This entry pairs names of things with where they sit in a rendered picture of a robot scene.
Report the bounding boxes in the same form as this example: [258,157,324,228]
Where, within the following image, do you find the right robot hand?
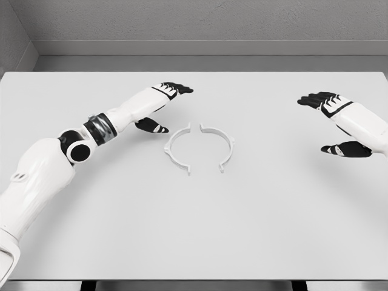
[296,91,381,159]

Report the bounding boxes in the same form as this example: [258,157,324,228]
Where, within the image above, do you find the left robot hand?
[130,81,195,135]

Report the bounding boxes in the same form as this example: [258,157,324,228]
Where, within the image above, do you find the white half-ring pipe clamp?
[198,122,236,175]
[164,121,193,178]

